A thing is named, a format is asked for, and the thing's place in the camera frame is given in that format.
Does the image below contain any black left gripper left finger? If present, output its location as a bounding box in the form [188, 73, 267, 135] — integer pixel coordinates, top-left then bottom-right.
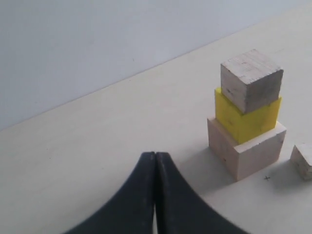
[67, 152, 156, 234]

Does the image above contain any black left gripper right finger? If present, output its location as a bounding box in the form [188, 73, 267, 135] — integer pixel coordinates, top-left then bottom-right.
[155, 152, 246, 234]

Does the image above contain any large pale wooden cube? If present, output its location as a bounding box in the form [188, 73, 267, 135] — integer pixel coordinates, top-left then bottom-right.
[207, 117, 287, 181]

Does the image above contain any yellow cube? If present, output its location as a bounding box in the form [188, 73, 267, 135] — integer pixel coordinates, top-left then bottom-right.
[214, 87, 282, 144]

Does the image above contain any small wooden cube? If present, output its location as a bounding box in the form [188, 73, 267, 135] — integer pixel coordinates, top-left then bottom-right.
[290, 143, 312, 180]

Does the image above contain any medium wooden cube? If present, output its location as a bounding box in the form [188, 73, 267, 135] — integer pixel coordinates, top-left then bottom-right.
[220, 49, 284, 114]

